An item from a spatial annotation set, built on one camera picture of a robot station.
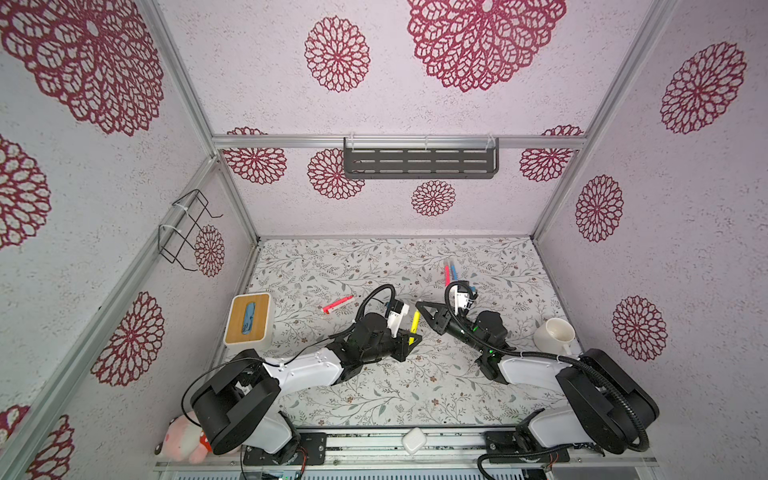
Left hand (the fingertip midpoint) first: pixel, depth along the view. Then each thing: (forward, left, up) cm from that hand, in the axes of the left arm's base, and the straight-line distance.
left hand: (417, 340), depth 81 cm
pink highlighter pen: (+18, +27, -10) cm, 33 cm away
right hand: (+6, 0, +10) cm, 11 cm away
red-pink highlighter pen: (+30, -15, -11) cm, 35 cm away
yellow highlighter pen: (+2, +1, +6) cm, 6 cm away
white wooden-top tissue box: (+7, +45, -5) cm, 46 cm away
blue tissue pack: (+12, +52, -7) cm, 54 cm away
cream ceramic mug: (+5, -44, -9) cm, 45 cm away
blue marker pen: (+32, -17, -11) cm, 38 cm away
